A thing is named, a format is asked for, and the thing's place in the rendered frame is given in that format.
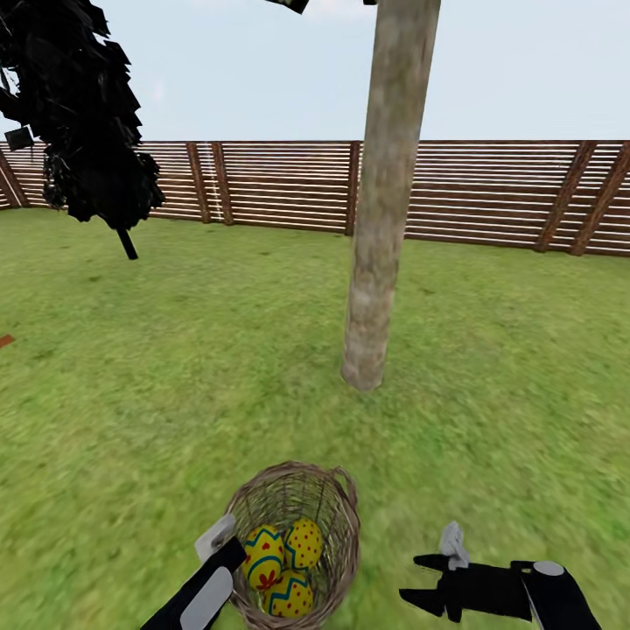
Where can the tree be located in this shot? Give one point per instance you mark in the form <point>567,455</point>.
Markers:
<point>404,41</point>
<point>73,95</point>

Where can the wicker basket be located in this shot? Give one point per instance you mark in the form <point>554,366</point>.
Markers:
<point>341,552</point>

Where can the easter egg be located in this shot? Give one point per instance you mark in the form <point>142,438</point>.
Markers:
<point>265,557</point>
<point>303,545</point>
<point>290,596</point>

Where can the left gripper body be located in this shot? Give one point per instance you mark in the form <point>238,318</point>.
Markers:
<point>232,554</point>

